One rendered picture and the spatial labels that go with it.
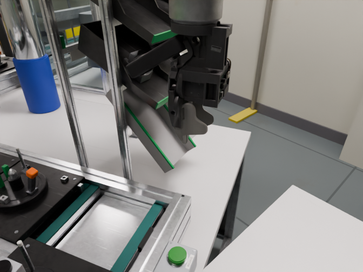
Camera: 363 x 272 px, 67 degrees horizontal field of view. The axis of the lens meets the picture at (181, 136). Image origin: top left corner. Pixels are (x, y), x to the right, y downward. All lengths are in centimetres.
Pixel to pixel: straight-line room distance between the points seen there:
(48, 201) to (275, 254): 61
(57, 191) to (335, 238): 78
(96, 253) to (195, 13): 57
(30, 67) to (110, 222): 92
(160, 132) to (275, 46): 244
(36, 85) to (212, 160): 92
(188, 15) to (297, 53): 269
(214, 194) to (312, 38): 228
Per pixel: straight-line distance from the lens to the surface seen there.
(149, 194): 77
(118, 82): 71
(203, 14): 39
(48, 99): 153
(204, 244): 79
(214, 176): 99
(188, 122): 46
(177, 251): 64
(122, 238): 74
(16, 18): 144
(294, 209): 93
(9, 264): 55
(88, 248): 75
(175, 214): 72
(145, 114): 84
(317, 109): 309
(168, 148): 83
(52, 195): 83
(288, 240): 85
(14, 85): 197
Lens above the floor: 149
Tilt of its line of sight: 32 degrees down
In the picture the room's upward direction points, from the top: straight up
